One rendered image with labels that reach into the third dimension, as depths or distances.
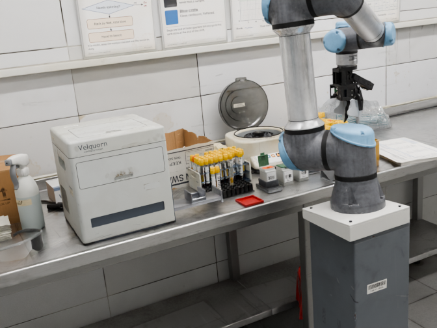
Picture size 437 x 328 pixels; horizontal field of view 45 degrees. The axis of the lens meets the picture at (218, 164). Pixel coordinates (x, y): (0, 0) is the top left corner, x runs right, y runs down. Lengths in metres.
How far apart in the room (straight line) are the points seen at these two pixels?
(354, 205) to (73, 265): 0.78
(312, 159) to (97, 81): 0.97
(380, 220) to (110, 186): 0.74
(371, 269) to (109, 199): 0.75
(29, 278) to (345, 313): 0.87
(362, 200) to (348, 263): 0.18
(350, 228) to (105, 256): 0.67
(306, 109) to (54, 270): 0.81
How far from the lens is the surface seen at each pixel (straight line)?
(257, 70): 2.40
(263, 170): 1.80
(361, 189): 1.49
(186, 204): 1.64
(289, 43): 1.48
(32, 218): 1.72
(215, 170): 1.74
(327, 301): 1.65
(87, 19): 2.10
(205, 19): 2.27
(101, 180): 1.51
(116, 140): 1.50
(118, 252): 1.55
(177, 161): 1.90
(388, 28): 1.79
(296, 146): 1.51
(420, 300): 2.93
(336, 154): 1.48
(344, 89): 1.93
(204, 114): 2.30
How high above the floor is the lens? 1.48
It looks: 16 degrees down
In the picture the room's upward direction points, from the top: 5 degrees counter-clockwise
